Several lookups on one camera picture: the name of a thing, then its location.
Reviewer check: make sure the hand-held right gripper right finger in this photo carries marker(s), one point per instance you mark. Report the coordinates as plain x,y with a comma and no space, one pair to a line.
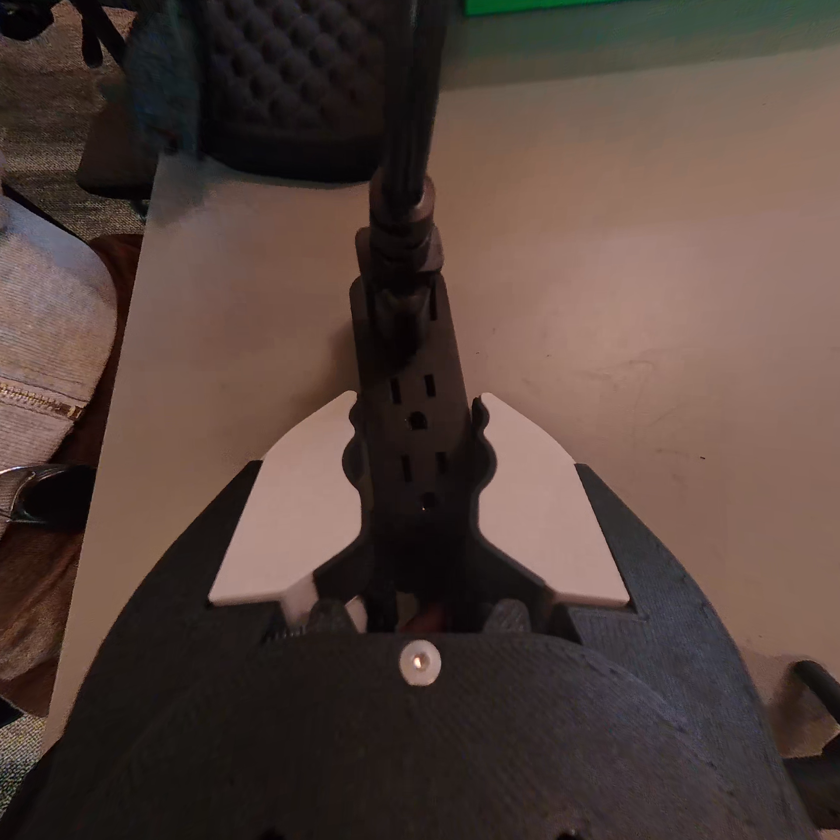
558,525

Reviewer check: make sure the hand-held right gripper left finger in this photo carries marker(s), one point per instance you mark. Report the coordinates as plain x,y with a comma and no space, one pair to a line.
289,518

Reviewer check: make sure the black power strip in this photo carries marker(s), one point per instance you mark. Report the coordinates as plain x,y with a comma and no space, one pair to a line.
420,446

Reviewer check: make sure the black power plug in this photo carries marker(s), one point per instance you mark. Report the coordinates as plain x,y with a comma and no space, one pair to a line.
397,262

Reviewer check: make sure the green plastic bin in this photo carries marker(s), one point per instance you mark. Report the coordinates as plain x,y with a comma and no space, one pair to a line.
538,6

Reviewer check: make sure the black flat angled plug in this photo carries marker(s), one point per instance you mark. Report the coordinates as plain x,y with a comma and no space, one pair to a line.
817,682

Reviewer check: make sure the person's tan zippered pants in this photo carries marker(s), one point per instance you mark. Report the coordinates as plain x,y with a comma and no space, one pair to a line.
46,315

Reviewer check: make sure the black honeycomb cushion pad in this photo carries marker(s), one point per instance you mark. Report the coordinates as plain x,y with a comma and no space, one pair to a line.
289,79

